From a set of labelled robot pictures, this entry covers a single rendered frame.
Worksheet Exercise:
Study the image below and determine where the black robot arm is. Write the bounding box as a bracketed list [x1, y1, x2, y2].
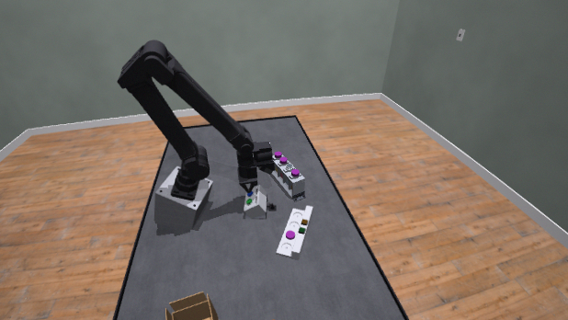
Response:
[118, 40, 275, 200]

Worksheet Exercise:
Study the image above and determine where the white tray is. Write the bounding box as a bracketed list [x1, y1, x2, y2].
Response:
[277, 206, 312, 260]

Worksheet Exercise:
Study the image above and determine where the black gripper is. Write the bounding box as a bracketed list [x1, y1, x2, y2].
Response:
[237, 163, 257, 193]

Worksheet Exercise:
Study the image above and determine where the white button housing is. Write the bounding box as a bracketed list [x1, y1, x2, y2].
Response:
[244, 185, 276, 219]

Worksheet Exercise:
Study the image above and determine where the brown cardboard box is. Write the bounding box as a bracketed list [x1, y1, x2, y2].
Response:
[165, 291, 219, 320]

